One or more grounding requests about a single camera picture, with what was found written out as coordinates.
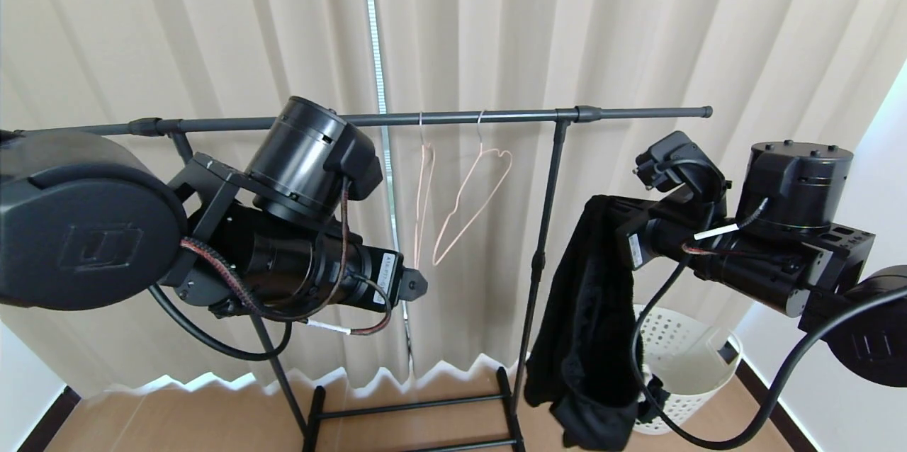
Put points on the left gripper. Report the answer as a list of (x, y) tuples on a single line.
[(386, 278)]

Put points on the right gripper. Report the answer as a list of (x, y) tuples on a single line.
[(659, 236)]

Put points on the pink clothes hanger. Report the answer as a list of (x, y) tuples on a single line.
[(458, 201), (418, 225)]

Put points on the black shorts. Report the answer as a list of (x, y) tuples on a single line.
[(588, 338)]

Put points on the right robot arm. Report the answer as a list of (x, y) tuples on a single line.
[(793, 186)]

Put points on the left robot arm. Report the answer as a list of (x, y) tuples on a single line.
[(85, 225)]

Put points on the white laundry basket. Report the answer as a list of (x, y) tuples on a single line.
[(698, 367)]

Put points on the black clothes rack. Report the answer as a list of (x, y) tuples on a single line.
[(496, 115)]

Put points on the beige curtain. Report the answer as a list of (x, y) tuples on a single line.
[(638, 27)]

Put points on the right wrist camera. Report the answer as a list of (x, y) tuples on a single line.
[(677, 154)]

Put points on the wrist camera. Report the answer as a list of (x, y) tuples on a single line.
[(358, 154), (677, 154)]

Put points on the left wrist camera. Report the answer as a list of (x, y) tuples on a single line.
[(358, 154)]

